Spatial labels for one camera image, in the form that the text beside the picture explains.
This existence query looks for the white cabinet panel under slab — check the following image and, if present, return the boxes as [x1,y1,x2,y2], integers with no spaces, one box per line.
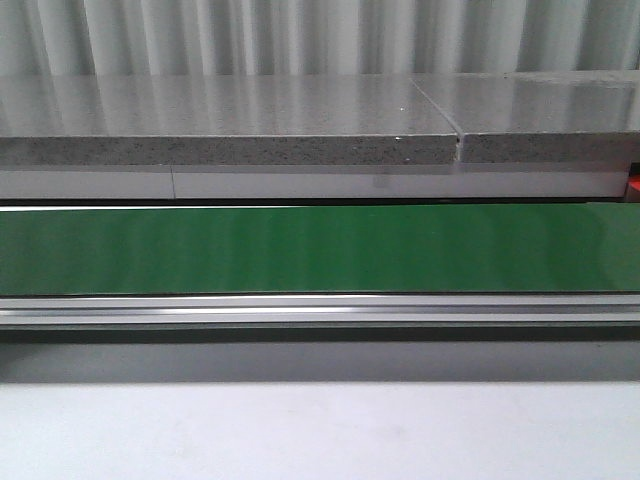
[1,162,629,201]

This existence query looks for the grey speckled stone slab left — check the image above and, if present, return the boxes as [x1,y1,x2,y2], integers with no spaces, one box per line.
[1,75,458,166]

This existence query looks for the grey speckled stone slab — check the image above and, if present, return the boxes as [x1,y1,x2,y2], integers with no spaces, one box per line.
[1,75,458,166]
[412,70,639,164]

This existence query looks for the grey speckled stone slab right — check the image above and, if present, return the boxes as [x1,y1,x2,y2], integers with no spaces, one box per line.
[412,70,639,164]

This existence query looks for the green conveyor belt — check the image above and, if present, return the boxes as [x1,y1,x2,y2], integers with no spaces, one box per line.
[1,203,639,296]

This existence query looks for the white pleated curtain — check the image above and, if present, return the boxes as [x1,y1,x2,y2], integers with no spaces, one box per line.
[1,1,639,76]

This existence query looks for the aluminium conveyor frame rail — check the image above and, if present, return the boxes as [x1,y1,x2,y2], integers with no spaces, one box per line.
[1,293,639,343]

